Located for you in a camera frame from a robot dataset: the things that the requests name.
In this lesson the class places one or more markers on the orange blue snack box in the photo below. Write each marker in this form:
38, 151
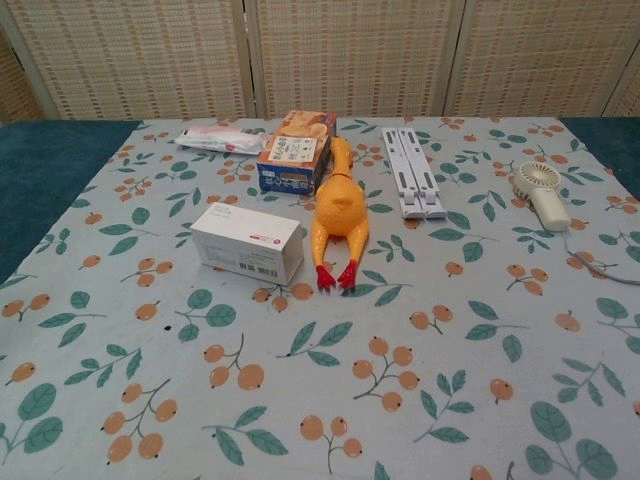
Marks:
290, 160

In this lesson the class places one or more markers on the white folding laptop stand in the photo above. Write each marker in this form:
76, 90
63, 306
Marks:
415, 175

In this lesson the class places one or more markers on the cream handheld fan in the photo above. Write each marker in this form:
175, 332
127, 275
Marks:
537, 182

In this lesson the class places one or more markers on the white cardboard box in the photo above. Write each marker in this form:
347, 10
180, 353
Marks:
240, 235

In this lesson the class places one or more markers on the pink white plastic package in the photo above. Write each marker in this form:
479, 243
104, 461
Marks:
220, 140

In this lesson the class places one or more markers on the yellow rubber chicken toy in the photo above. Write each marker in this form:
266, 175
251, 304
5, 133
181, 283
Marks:
337, 210

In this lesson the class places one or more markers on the floral fruit print tablecloth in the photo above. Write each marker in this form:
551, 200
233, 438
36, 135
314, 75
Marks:
400, 350

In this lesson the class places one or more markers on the woven folding screen panel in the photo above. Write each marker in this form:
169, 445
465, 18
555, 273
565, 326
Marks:
10, 85
540, 55
629, 102
140, 55
357, 55

